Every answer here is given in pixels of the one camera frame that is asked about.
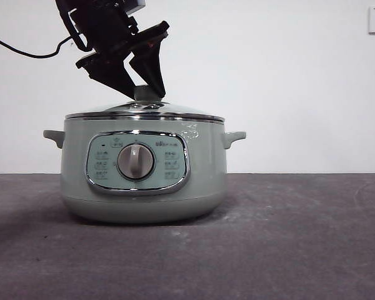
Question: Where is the glass lid with green knob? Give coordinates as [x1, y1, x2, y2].
[64, 85, 225, 121]

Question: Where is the pale green electric cooking pot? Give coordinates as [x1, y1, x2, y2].
[43, 117, 248, 224]

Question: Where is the thin black cable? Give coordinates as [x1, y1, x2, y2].
[0, 30, 82, 59]

